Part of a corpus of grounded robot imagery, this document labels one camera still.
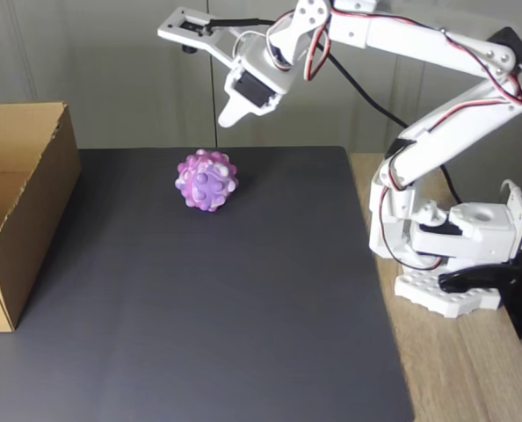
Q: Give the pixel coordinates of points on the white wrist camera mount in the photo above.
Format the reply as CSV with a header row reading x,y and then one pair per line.
x,y
208,41

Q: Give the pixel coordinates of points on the dark grey table mat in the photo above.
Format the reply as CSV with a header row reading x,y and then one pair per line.
x,y
199,307

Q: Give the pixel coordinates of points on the pink purple bumpy ball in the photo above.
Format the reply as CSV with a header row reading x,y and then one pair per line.
x,y
204,182

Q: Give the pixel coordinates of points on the black table clamp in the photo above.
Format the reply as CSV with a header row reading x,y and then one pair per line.
x,y
516,294

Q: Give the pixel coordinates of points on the brown cardboard box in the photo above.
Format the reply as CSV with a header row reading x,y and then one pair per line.
x,y
45,198

